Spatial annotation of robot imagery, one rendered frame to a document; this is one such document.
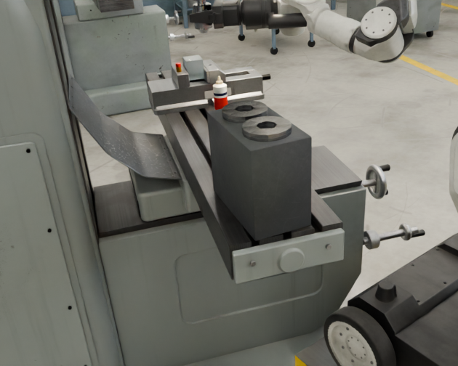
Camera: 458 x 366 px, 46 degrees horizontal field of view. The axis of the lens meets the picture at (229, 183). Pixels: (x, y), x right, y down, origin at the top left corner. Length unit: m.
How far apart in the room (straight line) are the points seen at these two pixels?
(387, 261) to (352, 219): 0.90
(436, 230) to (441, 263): 1.24
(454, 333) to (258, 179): 0.68
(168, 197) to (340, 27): 0.61
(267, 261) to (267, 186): 0.15
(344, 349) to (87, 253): 0.71
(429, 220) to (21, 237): 2.06
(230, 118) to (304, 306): 0.92
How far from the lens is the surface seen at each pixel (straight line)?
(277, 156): 0.94
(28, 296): 1.49
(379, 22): 1.27
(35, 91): 1.27
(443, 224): 2.88
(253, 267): 1.02
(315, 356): 1.54
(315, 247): 1.05
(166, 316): 1.66
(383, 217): 2.87
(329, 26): 1.34
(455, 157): 1.21
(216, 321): 1.72
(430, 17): 6.27
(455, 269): 1.57
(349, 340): 1.44
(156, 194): 1.44
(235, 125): 1.02
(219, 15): 1.39
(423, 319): 1.43
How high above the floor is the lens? 1.51
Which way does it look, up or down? 28 degrees down
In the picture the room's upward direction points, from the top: 4 degrees counter-clockwise
